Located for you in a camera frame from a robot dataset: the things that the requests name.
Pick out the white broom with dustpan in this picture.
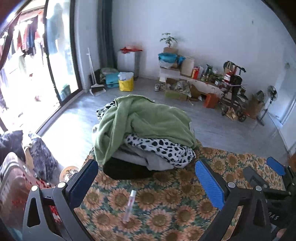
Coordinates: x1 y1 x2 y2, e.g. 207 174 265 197
86 48 107 96

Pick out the black rollator walker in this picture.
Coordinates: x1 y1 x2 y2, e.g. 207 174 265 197
218 61 249 123

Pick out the sunflower print blanket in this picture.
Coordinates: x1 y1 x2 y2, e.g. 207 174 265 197
74 139 296 241

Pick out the red cloth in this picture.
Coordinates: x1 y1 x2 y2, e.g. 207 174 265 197
120 46 143 54

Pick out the potted plant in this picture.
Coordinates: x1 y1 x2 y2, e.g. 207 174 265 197
160 33 178 49

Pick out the small cardboard box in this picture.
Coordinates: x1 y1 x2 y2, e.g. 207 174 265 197
163 47 179 56

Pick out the large cardboard box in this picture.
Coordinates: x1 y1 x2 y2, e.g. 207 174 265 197
247 93 265 120

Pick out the glass sliding door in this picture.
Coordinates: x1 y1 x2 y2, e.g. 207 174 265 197
0 0 84 139

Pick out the pale green bundle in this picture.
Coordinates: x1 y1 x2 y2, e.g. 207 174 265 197
100 68 119 81

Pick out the brown cardboard sheet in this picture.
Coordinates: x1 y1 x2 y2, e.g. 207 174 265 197
191 85 207 99

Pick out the grey garment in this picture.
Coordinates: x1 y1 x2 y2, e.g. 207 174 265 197
113 148 174 171

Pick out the dark blue patterned cloth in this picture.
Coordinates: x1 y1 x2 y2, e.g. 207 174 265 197
0 130 59 181

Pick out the group of bottles and jars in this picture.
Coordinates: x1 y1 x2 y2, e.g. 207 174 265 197
199 64 225 85

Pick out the yellow bag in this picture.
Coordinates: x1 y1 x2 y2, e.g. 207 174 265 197
118 72 134 92

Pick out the clear plastic tube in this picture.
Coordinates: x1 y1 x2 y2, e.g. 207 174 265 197
123 189 137 223

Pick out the black floor fan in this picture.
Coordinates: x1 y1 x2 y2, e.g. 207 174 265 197
257 85 278 127

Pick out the white low bench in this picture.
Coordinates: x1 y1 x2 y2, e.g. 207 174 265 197
159 66 232 98

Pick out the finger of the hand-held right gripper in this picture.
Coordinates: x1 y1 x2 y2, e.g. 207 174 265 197
267 157 296 186
243 166 290 198

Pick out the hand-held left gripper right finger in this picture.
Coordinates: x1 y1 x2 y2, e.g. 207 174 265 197
195 159 278 241

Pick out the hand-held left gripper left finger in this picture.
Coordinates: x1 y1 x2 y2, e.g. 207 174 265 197
22 159 99 241

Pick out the white ribbed heater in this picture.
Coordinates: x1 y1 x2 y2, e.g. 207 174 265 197
117 50 141 80

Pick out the black spotted white garment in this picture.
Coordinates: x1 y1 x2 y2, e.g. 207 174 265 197
96 101 196 169

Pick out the beige carton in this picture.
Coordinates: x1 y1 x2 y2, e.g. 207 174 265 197
180 57 195 77

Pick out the green cardboard box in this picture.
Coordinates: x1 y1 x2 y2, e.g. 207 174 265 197
165 89 188 101

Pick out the brown paper bag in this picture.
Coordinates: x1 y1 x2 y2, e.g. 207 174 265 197
225 108 238 121

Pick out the row of hanging clothes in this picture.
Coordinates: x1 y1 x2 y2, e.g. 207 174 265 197
0 7 48 75

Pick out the blue basin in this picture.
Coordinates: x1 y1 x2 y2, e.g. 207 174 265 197
158 53 178 63

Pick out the crumpled grey plastic sheet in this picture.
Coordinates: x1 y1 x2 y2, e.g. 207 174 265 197
174 80 192 97

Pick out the dark green curtain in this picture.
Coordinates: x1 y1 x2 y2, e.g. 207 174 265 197
97 0 117 70

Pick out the teal suitcase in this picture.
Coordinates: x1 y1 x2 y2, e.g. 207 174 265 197
105 73 121 88

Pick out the patterned plate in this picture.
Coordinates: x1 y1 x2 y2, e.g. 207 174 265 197
60 166 80 184

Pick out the orange paper bag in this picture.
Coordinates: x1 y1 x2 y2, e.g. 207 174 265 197
203 93 219 109

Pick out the white door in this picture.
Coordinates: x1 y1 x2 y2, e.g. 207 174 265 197
277 62 296 149

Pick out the red patterned bag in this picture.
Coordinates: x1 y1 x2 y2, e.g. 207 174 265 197
0 152 58 232

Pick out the light green fleece garment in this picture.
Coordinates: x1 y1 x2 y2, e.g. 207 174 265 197
93 95 198 165

